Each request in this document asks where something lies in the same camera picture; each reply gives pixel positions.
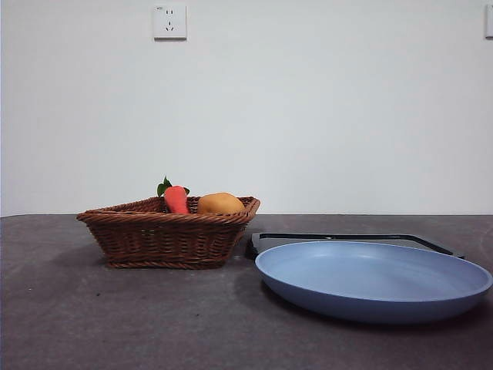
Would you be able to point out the blue round plate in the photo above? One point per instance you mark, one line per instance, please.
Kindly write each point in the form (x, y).
(366, 277)

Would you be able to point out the white wall switch plate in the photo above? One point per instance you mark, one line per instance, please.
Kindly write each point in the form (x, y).
(489, 21)

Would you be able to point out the white wall socket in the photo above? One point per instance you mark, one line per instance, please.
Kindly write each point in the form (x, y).
(170, 22)

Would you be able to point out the brown wicker basket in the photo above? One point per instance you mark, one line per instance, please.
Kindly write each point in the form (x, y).
(165, 241)

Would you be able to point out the yellow-brown potato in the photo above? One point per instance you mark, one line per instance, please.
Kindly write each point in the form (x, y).
(221, 203)

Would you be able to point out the black rectangular tray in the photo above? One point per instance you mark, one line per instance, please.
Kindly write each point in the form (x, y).
(269, 241)

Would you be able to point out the orange toy carrot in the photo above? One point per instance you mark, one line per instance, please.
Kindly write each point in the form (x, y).
(177, 200)

